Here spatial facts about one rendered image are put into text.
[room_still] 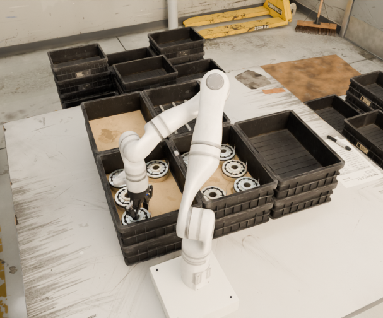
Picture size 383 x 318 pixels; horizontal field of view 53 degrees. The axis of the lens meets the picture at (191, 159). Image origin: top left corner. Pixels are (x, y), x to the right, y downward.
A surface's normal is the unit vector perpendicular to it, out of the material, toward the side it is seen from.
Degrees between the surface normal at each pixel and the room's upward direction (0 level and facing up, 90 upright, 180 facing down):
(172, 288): 2
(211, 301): 2
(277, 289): 0
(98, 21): 90
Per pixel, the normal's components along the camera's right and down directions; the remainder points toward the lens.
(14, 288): 0.00, -0.75
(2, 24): 0.40, 0.61
